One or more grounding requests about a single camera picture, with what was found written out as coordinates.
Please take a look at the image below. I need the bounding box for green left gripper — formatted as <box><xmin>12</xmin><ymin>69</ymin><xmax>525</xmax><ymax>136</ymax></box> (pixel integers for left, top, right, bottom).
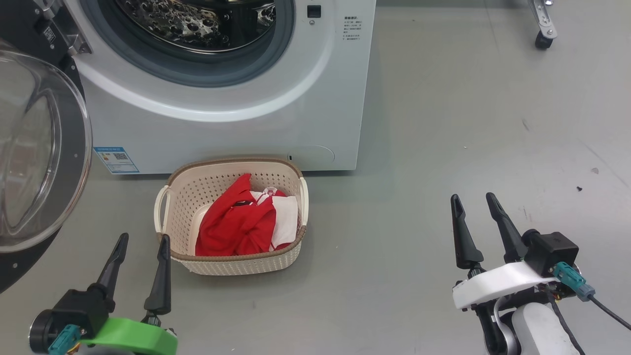
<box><xmin>79</xmin><ymin>233</ymin><xmax>179</xmax><ymax>355</ymax></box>

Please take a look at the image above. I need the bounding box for red and white garment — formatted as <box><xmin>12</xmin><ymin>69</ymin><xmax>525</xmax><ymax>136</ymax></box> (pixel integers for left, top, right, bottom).
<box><xmin>195</xmin><ymin>174</ymin><xmax>299</xmax><ymax>257</ymax></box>

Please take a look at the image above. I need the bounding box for teal connector with black cable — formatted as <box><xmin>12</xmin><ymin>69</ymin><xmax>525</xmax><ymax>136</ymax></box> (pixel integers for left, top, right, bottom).
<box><xmin>552</xmin><ymin>262</ymin><xmax>631</xmax><ymax>331</ymax></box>

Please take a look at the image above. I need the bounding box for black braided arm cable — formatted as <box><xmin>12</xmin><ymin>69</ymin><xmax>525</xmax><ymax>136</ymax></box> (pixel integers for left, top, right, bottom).
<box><xmin>547</xmin><ymin>291</ymin><xmax>585</xmax><ymax>355</ymax></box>

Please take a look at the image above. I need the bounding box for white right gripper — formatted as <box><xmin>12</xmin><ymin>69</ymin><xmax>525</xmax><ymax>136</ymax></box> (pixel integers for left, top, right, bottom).
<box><xmin>450</xmin><ymin>192</ymin><xmax>560</xmax><ymax>311</ymax></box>

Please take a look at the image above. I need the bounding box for teal connector plug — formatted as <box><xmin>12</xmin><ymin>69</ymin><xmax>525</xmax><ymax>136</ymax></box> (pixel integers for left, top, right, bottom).
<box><xmin>48</xmin><ymin>324</ymin><xmax>80</xmax><ymax>355</ymax></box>

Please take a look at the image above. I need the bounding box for metal stand leg with caster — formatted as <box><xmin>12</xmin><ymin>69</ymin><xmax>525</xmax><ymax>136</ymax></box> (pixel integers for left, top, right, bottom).
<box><xmin>527</xmin><ymin>0</ymin><xmax>559</xmax><ymax>50</ymax></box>

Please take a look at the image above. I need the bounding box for blue energy label sticker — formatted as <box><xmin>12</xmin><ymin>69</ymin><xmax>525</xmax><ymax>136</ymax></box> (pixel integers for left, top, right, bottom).
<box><xmin>94</xmin><ymin>146</ymin><xmax>140</xmax><ymax>174</ymax></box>

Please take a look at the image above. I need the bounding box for white front-load washing machine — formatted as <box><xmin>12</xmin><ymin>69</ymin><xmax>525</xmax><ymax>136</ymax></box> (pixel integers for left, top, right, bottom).
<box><xmin>64</xmin><ymin>0</ymin><xmax>377</xmax><ymax>176</ymax></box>

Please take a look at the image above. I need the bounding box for cream perforated laundry basket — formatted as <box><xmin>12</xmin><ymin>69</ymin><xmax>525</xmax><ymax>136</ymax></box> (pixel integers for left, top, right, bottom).
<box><xmin>154</xmin><ymin>157</ymin><xmax>309</xmax><ymax>276</ymax></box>

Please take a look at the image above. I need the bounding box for dark grey washing machine door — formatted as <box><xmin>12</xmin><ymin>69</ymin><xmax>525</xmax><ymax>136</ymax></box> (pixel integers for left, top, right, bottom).
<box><xmin>0</xmin><ymin>0</ymin><xmax>93</xmax><ymax>294</ymax></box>

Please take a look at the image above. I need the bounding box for printed text notice sticker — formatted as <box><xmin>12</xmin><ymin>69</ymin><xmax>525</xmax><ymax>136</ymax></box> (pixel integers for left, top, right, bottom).
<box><xmin>344</xmin><ymin>15</ymin><xmax>365</xmax><ymax>41</ymax></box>

